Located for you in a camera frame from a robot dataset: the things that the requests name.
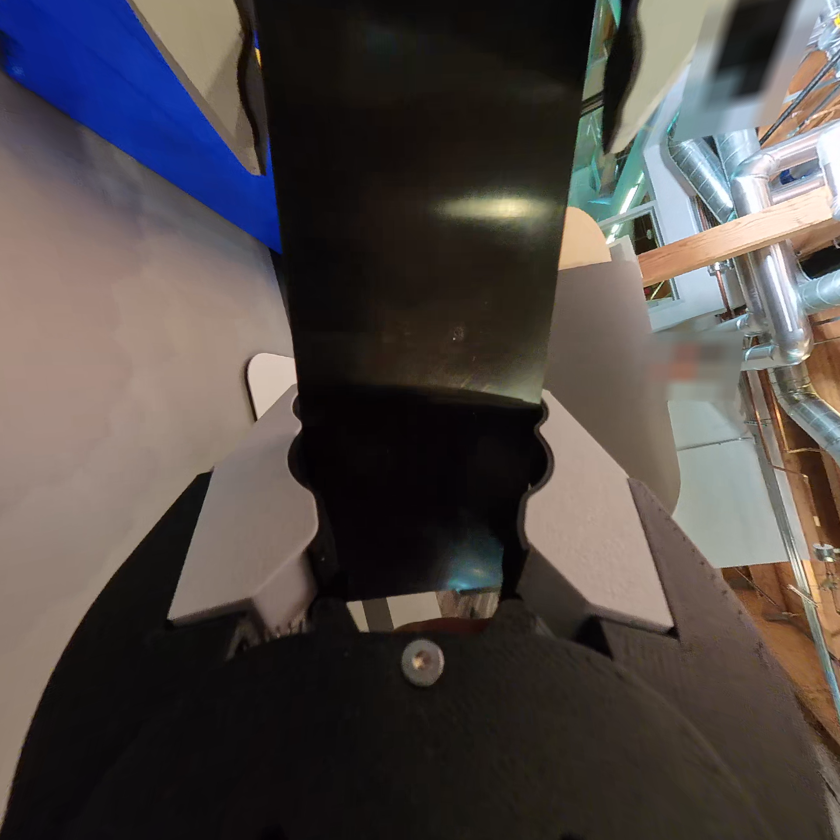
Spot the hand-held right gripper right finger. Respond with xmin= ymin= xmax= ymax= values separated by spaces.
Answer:
xmin=519 ymin=392 xmax=677 ymax=634

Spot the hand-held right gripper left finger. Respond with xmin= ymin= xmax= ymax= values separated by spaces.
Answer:
xmin=168 ymin=388 xmax=322 ymax=624

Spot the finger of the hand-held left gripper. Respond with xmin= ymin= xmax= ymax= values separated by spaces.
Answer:
xmin=602 ymin=0 xmax=731 ymax=152
xmin=132 ymin=0 xmax=270 ymax=178

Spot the black backdrop board stand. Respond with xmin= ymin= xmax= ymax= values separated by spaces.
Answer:
xmin=542 ymin=210 xmax=683 ymax=513

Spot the blue plastic bin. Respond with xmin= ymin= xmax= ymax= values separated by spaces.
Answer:
xmin=0 ymin=0 xmax=283 ymax=253

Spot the thin black plastic strip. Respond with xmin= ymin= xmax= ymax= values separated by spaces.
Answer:
xmin=254 ymin=0 xmax=598 ymax=598

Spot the silver ceiling duct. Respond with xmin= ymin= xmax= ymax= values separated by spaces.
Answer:
xmin=663 ymin=125 xmax=840 ymax=460

